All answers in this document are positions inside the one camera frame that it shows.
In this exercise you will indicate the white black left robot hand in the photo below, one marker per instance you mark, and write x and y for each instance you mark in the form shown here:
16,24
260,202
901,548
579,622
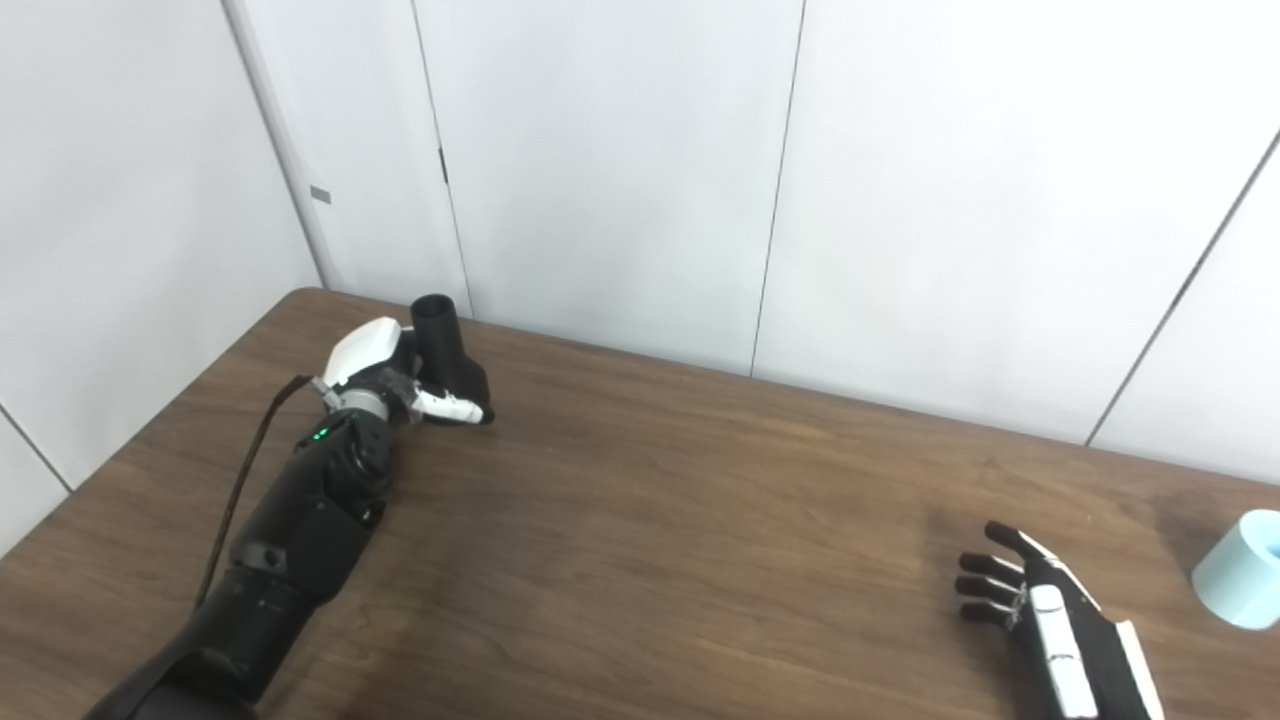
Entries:
365,350

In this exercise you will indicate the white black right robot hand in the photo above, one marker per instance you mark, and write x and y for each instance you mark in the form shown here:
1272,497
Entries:
1090,650

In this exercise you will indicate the black nozzle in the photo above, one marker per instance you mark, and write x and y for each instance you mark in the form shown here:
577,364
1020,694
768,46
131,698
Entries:
450,360

